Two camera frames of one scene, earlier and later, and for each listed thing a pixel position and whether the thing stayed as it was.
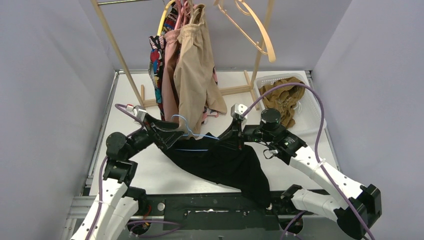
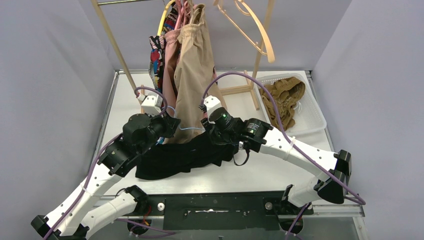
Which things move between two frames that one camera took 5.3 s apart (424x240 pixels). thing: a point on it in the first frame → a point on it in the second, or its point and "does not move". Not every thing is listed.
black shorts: x=225 y=158 → x=165 y=159
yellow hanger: x=163 y=15 does not move
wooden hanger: x=246 y=8 does not move
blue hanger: x=191 y=133 → x=160 y=140
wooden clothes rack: x=153 y=101 does not move
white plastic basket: x=307 y=115 does not move
